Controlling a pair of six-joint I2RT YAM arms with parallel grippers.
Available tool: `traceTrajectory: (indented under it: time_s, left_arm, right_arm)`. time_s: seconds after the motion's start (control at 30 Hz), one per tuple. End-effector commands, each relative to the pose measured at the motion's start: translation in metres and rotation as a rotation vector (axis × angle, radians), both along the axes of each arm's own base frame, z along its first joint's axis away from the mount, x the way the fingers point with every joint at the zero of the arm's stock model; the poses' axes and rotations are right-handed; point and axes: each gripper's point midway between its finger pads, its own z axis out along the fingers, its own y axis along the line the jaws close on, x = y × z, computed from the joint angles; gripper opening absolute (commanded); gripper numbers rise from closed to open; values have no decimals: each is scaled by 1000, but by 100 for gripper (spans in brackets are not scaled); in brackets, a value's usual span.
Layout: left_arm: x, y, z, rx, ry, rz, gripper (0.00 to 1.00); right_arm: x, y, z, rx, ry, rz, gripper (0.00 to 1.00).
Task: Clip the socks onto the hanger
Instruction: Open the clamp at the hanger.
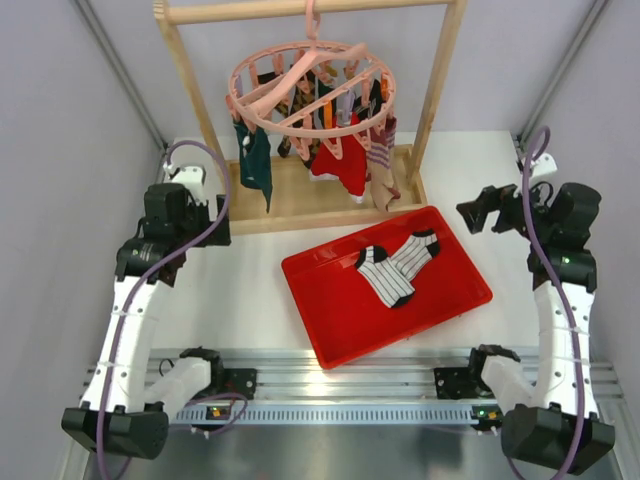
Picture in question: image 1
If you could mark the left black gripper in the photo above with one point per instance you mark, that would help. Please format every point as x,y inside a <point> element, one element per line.
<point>218,236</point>

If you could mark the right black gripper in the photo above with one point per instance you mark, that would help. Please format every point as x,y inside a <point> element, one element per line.
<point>475,212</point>

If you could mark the pink round clip hanger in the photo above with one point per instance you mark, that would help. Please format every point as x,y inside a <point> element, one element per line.
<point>342,72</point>

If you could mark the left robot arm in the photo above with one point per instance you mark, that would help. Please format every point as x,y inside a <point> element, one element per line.
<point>118,413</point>

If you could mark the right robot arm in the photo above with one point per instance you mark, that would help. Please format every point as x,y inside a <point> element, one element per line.
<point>552,421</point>

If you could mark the dark green sock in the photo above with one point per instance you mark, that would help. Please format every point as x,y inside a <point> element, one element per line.
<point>255,160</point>

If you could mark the maroon striped beige sock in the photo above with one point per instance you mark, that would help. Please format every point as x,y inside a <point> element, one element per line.
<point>380,158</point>

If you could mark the red santa sock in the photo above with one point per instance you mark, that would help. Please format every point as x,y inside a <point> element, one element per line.
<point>342,159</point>

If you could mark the black white striped sock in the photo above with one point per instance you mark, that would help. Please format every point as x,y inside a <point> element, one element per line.
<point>374,105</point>

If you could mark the black yellow argyle sock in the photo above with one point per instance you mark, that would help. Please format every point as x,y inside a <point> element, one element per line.
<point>304,95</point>

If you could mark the red plastic tray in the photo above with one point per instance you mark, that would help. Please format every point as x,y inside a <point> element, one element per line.
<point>343,316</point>

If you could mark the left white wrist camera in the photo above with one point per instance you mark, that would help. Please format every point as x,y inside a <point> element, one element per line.
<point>192,177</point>

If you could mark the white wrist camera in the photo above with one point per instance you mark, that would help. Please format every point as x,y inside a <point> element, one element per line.
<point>542,168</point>
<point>192,177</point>

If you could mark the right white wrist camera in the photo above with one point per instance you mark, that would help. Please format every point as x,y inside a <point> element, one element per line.
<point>542,168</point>

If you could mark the wooden hanger rack frame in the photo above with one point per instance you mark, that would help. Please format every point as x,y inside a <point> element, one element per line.
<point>298,202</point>

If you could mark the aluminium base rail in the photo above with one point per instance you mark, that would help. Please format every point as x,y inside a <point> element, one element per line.
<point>394,386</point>

